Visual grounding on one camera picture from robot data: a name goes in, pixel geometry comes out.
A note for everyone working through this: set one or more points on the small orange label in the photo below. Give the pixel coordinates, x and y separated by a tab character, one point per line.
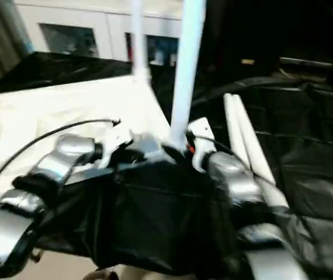
247	61

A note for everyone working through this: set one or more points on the long black bar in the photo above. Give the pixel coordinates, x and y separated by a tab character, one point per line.
318	62

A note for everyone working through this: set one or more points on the white plastic table leg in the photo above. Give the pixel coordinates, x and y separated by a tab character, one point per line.
137	35
257	157
236	128
187	64

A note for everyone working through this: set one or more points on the black table mat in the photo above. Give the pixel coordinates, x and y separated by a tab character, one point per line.
155	221

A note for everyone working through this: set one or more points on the white glass-door cabinet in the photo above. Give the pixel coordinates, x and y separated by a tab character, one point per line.
85	17

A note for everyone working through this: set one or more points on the white plastic table top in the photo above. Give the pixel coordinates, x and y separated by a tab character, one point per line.
49	111

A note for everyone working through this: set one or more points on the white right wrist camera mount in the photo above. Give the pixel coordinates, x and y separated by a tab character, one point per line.
201	134

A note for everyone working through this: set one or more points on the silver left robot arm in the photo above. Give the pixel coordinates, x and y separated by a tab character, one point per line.
44	175

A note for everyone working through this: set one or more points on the grey curtain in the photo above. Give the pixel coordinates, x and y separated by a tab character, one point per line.
0	41

